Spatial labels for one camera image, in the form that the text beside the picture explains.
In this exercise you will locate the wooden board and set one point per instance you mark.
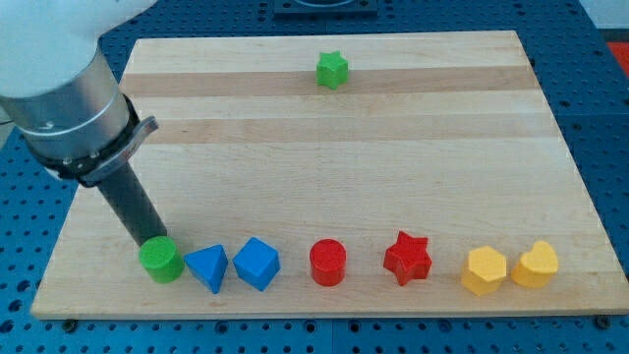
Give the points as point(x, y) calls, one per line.
point(446, 135)

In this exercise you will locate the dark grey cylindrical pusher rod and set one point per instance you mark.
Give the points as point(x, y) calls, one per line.
point(125, 194)

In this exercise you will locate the red object at edge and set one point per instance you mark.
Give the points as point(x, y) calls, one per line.
point(620, 51)

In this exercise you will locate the green cylinder block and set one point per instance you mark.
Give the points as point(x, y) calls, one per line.
point(161, 259)

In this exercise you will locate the blue triangular prism block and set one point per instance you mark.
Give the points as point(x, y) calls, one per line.
point(208, 266)

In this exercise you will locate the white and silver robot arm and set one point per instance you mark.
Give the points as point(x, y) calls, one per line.
point(58, 89)

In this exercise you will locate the yellow heart block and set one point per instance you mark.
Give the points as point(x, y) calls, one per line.
point(537, 267)

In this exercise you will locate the yellow hexagon block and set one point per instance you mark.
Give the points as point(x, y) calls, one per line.
point(483, 270)

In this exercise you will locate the red cylinder block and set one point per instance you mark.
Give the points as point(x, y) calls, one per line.
point(328, 258)

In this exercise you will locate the green star block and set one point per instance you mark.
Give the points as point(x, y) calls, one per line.
point(332, 70)

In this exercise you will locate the blue cube block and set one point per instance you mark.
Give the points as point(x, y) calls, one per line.
point(257, 263)

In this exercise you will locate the red star block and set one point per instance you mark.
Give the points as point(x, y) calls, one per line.
point(408, 258)

